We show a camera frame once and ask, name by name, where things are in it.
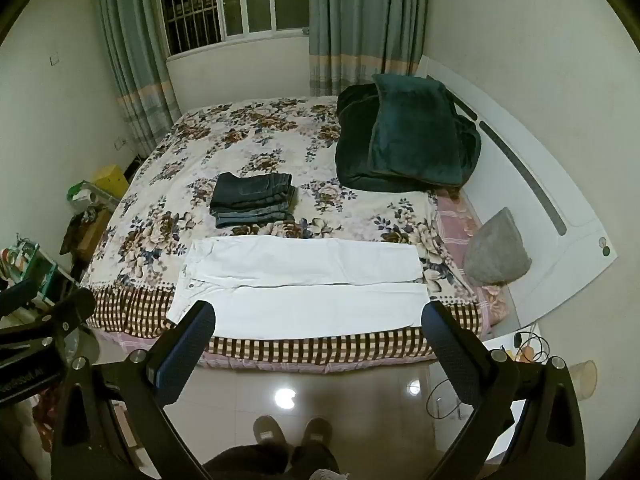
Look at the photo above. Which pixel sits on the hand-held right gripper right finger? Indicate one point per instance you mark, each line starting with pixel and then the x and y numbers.
pixel 450 355

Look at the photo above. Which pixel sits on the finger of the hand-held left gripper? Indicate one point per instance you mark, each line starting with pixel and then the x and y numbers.
pixel 70 310
pixel 17 296

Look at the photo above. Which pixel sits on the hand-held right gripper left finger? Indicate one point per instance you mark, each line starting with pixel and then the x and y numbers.
pixel 185 350

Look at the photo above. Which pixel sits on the white pants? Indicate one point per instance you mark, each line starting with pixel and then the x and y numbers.
pixel 300 270

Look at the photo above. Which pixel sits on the green and white shelf rack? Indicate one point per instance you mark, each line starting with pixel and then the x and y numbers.
pixel 45 270

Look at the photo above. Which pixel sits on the white nightstand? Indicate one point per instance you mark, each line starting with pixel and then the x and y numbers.
pixel 500 350

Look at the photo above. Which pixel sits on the red patterned bag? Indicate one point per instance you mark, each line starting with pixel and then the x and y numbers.
pixel 47 420

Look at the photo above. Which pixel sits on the cardboard box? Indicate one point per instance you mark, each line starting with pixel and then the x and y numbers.
pixel 92 230

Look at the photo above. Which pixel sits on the grey pillow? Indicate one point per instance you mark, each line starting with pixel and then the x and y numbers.
pixel 495 250

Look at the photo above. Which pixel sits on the person's left slipper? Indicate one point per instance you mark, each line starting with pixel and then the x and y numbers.
pixel 270 430

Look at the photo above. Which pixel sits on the person's slipper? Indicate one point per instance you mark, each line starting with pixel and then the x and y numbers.
pixel 316 430
pixel 270 430

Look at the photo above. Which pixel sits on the green plastic bag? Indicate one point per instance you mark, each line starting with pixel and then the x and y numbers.
pixel 80 190

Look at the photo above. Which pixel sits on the beige waste bin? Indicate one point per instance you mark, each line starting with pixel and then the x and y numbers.
pixel 584 380

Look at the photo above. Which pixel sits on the yellow box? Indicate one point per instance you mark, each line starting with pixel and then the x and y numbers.
pixel 112 180

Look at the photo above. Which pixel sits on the blue folded jeans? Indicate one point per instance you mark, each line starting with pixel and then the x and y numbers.
pixel 250 219

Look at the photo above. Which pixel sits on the person's right slipper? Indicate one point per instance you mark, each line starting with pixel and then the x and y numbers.
pixel 316 430

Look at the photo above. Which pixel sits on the person's right leg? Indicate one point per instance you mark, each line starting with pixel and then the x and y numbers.
pixel 312 460

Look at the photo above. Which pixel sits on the dark folded jeans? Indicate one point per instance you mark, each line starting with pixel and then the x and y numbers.
pixel 250 190

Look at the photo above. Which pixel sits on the white bed headboard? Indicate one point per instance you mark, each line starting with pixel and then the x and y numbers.
pixel 550 170

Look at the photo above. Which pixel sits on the floral bedsheet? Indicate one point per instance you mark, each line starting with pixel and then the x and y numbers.
pixel 240 135

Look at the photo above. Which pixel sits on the dark green blanket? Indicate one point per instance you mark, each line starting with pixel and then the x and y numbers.
pixel 352 150

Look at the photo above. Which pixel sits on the dark green pillow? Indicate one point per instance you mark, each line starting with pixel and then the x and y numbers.
pixel 415 130

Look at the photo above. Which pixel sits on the teal striped curtain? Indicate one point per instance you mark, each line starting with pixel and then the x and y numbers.
pixel 130 50
pixel 365 20

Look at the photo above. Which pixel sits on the metal window grill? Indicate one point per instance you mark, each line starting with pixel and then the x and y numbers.
pixel 192 5

